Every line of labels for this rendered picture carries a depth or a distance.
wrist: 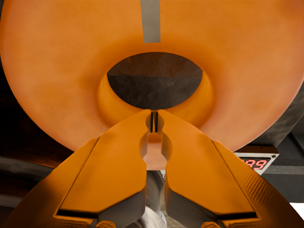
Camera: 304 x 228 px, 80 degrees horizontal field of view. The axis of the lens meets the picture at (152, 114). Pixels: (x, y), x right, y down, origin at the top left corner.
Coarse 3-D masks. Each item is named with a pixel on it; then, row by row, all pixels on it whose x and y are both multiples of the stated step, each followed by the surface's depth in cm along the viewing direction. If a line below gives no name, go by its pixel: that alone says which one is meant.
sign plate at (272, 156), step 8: (240, 152) 37; (248, 152) 37; (256, 152) 37; (264, 152) 37; (272, 152) 38; (248, 160) 38; (256, 160) 38; (264, 160) 38; (272, 160) 39; (264, 168) 41
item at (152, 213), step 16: (0, 112) 19; (16, 112) 20; (0, 128) 18; (16, 128) 19; (32, 128) 19; (0, 144) 17; (16, 144) 18; (32, 144) 18; (48, 144) 19; (0, 160) 16; (16, 160) 16; (32, 160) 16; (48, 160) 17; (64, 160) 19; (16, 176) 18; (32, 176) 18; (144, 224) 27; (160, 224) 27
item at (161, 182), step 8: (0, 80) 28; (0, 88) 26; (8, 88) 26; (0, 96) 20; (8, 96) 20; (0, 104) 20; (8, 104) 20; (16, 104) 20; (160, 176) 30; (160, 184) 32; (160, 192) 34; (160, 200) 37
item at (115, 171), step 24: (144, 120) 11; (96, 144) 9; (120, 144) 9; (144, 144) 10; (96, 168) 7; (120, 168) 7; (144, 168) 7; (72, 192) 6; (96, 192) 6; (120, 192) 6; (144, 192) 7; (96, 216) 6; (120, 216) 6
